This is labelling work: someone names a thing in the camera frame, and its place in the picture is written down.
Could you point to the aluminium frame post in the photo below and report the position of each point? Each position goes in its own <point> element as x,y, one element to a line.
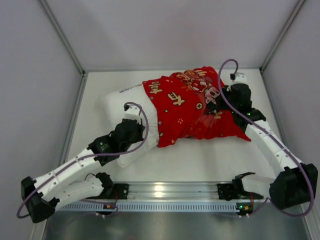
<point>61,35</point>
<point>282,34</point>

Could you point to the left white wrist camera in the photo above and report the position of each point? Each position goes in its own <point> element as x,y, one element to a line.
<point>132,112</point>

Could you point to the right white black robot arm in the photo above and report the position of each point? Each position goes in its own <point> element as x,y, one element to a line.
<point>295,182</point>

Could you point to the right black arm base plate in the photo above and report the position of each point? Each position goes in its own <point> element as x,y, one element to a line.
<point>230,191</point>

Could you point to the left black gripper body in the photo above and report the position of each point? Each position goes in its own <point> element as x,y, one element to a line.
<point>139,126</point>

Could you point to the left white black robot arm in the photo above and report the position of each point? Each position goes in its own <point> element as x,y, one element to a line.
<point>45,194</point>

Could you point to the white pillow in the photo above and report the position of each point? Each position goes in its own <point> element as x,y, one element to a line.
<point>130,103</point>

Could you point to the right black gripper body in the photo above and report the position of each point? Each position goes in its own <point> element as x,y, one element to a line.
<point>225,99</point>

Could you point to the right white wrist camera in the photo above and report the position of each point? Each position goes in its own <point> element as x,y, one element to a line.
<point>238,78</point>

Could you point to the aluminium mounting rail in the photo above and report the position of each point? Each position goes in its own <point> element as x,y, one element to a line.
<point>145,191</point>

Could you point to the slotted grey cable duct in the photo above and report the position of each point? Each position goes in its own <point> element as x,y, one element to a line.
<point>217,207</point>

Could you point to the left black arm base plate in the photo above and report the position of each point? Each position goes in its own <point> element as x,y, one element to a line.
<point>119,191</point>

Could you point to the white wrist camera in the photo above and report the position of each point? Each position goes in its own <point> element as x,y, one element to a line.
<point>238,78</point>
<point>132,112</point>

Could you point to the right aluminium frame post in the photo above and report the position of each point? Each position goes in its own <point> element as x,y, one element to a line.
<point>282,34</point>

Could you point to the left aluminium frame post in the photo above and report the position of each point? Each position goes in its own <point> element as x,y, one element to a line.
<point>61,35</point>

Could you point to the red printed pillowcase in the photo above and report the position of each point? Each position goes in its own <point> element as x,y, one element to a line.
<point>186,107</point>

